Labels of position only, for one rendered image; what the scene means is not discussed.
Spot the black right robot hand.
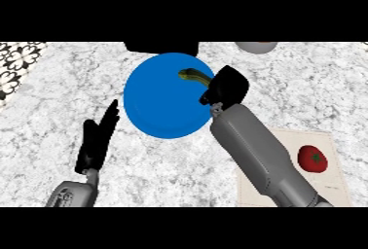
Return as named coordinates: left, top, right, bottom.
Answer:
left=198, top=64, right=252, bottom=110

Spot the green squash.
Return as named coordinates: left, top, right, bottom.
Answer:
left=178, top=67, right=216, bottom=89

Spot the red tomato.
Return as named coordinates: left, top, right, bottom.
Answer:
left=296, top=145, right=330, bottom=174

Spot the black appliance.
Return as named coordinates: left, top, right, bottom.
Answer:
left=123, top=42, right=200, bottom=57

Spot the grey bowl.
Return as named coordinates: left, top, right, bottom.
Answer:
left=235, top=42, right=280, bottom=54

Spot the blue plate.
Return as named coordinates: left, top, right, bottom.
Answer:
left=123, top=52, right=218, bottom=140

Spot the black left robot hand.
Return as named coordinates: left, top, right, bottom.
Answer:
left=74, top=98, right=122, bottom=175

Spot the beige placemat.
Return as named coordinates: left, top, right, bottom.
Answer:
left=237, top=127, right=352, bottom=208

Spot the black and white patterned tile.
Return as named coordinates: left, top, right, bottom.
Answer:
left=0, top=42, right=49, bottom=102

